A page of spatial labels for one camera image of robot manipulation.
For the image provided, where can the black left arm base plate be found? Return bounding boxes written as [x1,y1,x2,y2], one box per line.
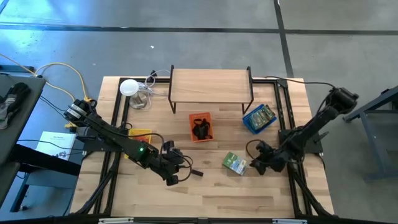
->
[76,134,126,152]

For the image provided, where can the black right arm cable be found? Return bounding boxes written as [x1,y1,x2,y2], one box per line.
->
[264,75,338,91]

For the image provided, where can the colourful cardboard box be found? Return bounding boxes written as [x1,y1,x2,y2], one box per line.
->
[259,104,277,121]

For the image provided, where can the white mushroom table lamp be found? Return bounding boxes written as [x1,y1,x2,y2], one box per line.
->
[119,78,149,110]

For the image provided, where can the small green blue cardboard box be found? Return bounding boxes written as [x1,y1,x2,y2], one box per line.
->
[254,110,272,126]
[221,151,249,177]

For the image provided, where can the yellow extension cord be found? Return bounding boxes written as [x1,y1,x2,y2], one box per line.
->
[0,52,94,129]

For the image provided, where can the black grey work glove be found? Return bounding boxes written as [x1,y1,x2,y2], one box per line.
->
[0,82,32,130]

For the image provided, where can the white lamp cable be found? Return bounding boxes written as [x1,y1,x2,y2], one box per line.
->
[136,68,171,110]

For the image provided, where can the dark grey side table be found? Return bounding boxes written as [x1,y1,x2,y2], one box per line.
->
[0,64,82,215]

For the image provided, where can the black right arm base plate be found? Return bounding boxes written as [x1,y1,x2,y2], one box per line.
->
[277,128,325,154]

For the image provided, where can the blue-grey metal table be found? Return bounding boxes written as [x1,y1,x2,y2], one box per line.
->
[343,85,398,183]

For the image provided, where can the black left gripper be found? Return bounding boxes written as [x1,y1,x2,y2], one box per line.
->
[154,140,193,187]

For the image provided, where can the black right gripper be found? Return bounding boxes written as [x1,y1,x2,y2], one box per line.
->
[249,141,290,176]

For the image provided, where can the white paper booklet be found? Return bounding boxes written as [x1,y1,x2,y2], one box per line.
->
[35,131,77,161]

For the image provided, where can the wooden desk shelf riser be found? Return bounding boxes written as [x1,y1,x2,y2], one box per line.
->
[167,64,254,114]

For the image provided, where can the yellow plastic basket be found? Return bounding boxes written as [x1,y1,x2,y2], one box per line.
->
[124,128,153,160]

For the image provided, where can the blue plastic basket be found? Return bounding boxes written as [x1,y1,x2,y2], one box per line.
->
[242,103,278,136]

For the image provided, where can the orange plastic basket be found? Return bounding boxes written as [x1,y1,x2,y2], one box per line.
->
[188,112,215,143]

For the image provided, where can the white metal bracket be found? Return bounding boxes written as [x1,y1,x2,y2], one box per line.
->
[98,217,135,224]
[272,218,308,224]

